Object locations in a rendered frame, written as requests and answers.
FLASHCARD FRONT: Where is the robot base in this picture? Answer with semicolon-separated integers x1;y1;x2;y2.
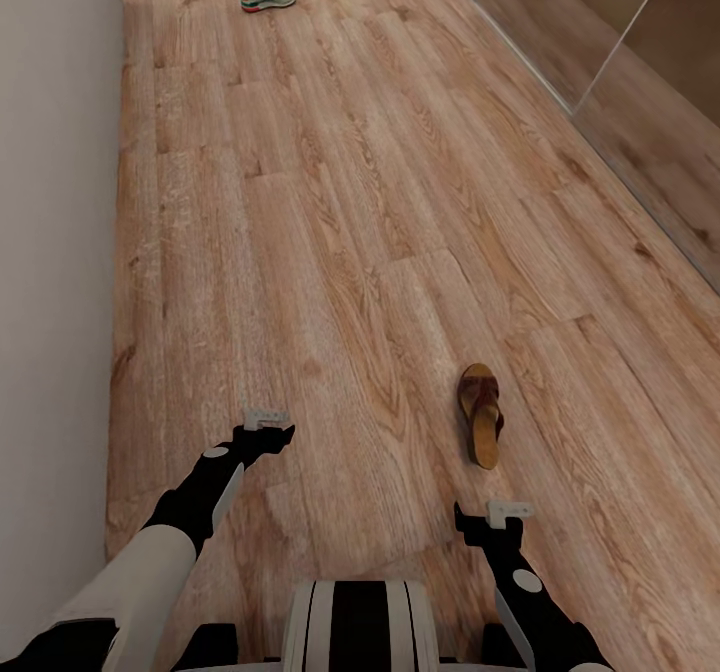
171;623;529;672

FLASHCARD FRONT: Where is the robot trunk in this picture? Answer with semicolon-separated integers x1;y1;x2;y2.
279;580;440;672

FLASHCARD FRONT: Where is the sandal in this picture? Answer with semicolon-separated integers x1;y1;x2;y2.
457;364;505;471

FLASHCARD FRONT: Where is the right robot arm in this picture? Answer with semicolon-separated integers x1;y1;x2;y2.
454;500;614;672

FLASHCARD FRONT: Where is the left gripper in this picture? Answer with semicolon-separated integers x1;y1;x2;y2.
233;425;295;459

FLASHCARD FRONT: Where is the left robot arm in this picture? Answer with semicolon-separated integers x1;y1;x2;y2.
0;407;295;672

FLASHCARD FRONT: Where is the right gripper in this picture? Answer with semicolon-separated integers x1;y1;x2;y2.
454;503;523;558

